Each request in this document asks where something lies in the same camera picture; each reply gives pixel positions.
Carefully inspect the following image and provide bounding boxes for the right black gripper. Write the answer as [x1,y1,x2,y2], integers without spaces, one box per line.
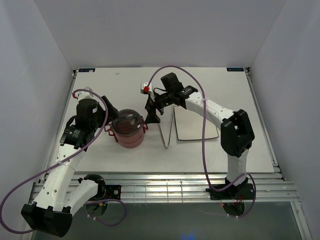
[144,91,174,125]

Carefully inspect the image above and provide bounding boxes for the blue corner label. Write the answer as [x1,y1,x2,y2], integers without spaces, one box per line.
[78,68,96,73]
[226,67,245,72]

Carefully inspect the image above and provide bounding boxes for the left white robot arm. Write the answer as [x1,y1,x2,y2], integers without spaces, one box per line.
[21,93,118,237]

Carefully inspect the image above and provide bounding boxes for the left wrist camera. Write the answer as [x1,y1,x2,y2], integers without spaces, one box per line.
[72,86,94,102]

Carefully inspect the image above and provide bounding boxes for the metal tongs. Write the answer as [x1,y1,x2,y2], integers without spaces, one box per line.
[158,105,174,150]

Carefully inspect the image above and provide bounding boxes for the white square plate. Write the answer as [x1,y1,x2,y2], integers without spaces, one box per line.
[174,106,203,141]

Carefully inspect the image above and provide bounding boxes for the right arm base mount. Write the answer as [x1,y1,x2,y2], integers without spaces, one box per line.
[205,177,256,200]

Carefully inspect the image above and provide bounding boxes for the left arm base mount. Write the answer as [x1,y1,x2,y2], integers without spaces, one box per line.
[102,184,122,200]

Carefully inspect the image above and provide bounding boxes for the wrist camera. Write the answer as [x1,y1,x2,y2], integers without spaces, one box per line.
[140,82,155,100]
[72,86,94,102]

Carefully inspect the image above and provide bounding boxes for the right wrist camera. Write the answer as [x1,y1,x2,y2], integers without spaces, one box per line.
[140,82,155,100]

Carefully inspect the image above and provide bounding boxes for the pink lunch bowl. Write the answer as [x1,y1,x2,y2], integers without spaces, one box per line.
[104,117,149,143]
[118,137,144,149]

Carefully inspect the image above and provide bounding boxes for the right blue corner label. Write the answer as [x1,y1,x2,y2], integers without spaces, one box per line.
[226,67,245,72]

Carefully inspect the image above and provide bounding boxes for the grey transparent top lid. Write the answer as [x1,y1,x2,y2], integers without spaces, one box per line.
[111,109,143,135]

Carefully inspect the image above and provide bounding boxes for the left blue corner label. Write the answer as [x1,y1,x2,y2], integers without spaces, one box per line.
[78,68,96,73]

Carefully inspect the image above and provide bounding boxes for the aluminium frame rail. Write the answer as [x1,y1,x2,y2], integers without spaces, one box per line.
[29,172,300,204]

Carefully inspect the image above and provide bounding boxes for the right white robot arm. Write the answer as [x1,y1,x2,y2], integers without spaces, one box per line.
[140,72,256,200]

